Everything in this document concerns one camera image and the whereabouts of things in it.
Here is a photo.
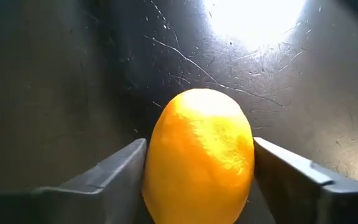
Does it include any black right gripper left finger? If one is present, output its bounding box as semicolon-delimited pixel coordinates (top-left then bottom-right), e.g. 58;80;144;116
0;138;148;224

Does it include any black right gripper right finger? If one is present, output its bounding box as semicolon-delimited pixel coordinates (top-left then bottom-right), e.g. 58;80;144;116
253;136;358;224

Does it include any orange-tinted lemon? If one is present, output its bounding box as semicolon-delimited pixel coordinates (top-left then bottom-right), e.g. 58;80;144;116
141;88;255;224

